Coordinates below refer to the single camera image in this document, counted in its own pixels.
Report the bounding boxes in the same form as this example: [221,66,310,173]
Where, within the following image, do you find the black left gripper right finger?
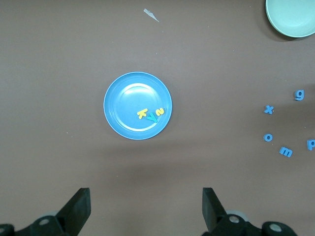
[199,187,260,236]

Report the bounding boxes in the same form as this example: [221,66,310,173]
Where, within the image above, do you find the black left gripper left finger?
[17,188,91,236]

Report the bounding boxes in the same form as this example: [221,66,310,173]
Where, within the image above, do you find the blue foam letter m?
[279,146,293,158]

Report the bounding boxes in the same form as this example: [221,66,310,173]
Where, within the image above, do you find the blue round plate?
[103,71,173,141]

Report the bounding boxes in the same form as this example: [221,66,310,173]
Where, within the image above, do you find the brown table cover sheet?
[0,0,315,236]

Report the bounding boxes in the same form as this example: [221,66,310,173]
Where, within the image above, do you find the small grey paper scrap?
[143,8,160,23]

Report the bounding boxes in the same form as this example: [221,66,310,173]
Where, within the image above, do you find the green round plate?
[265,0,315,38]

